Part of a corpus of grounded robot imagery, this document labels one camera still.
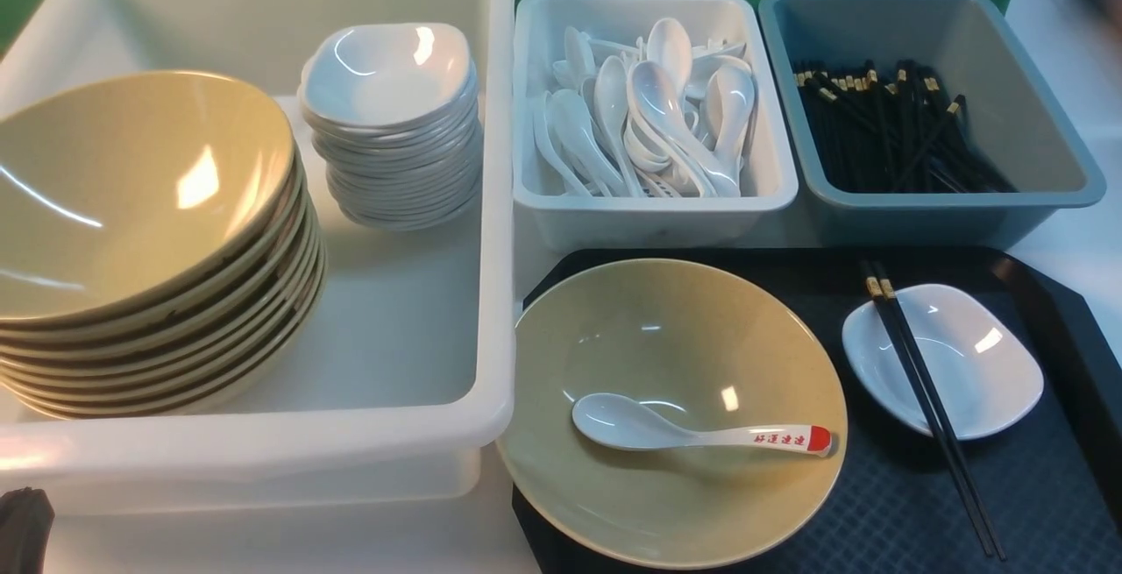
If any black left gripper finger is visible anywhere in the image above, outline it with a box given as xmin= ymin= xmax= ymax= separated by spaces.
xmin=1 ymin=487 xmax=55 ymax=573

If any white spoon red handle tip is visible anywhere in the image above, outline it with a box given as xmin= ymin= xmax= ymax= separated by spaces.
xmin=572 ymin=392 xmax=836 ymax=457

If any tan noodle bowl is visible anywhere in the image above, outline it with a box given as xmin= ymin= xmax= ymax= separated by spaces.
xmin=497 ymin=259 xmax=849 ymax=570

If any black chopstick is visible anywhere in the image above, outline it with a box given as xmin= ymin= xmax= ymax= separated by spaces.
xmin=859 ymin=259 xmax=997 ymax=559
xmin=872 ymin=260 xmax=1008 ymax=562

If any white square sauce dish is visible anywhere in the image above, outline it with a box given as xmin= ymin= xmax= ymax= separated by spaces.
xmin=842 ymin=283 xmax=1043 ymax=441

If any stack of tan noodle bowls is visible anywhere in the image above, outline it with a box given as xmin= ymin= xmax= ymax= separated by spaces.
xmin=1 ymin=70 xmax=328 ymax=420

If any large white plastic tub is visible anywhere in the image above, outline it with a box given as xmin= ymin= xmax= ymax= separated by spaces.
xmin=3 ymin=0 xmax=516 ymax=515

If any stack of white sauce dishes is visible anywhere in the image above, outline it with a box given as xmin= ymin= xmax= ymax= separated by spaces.
xmin=297 ymin=24 xmax=484 ymax=231

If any white spoon bin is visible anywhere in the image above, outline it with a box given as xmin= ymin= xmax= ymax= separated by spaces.
xmin=512 ymin=0 xmax=800 ymax=254

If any pile of white spoons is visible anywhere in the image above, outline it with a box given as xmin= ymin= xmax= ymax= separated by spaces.
xmin=528 ymin=18 xmax=758 ymax=198

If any pile of black chopsticks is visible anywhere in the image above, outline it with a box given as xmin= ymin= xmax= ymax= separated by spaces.
xmin=793 ymin=61 xmax=1017 ymax=194

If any blue-grey chopstick bin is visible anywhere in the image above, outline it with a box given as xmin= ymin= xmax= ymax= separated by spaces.
xmin=758 ymin=0 xmax=1106 ymax=248

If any black serving tray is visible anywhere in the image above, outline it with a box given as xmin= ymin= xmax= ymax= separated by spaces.
xmin=512 ymin=247 xmax=1119 ymax=573

